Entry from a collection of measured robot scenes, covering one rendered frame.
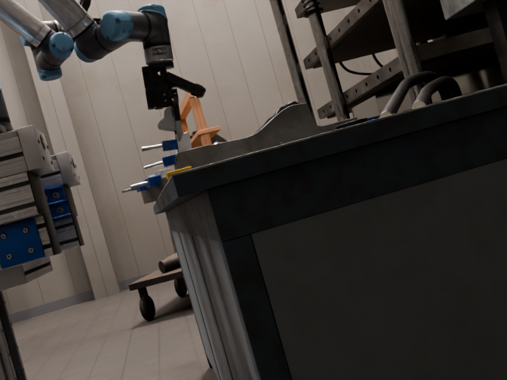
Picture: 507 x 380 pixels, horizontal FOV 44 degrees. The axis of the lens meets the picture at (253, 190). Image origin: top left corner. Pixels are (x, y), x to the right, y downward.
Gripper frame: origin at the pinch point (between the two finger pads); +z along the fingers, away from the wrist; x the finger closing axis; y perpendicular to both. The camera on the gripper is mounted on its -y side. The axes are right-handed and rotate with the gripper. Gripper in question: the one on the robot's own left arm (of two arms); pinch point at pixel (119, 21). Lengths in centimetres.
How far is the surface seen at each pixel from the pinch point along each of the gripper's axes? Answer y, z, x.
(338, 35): 17, 81, 26
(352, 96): 42, 82, 26
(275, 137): 50, 0, 76
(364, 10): 14, 68, 53
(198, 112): 24, 233, -337
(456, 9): 24, 55, 99
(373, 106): 47, 73, 45
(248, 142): 49, -7, 73
